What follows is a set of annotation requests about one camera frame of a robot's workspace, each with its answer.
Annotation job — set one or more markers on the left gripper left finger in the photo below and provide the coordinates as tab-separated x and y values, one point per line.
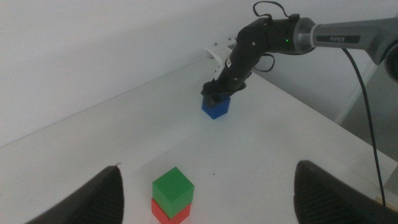
93	202

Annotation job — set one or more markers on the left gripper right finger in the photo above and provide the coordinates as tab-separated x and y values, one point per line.
326	199

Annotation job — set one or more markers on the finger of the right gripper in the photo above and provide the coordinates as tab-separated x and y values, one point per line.
227	95
214	99

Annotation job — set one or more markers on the blue cube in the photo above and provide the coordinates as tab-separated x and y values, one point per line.
217	109

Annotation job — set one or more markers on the green cube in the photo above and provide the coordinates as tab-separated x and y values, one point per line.
173	191

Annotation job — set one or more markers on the red cube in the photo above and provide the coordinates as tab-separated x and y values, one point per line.
174	219

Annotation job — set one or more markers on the grey right Piper arm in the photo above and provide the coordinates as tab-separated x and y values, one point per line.
342	37

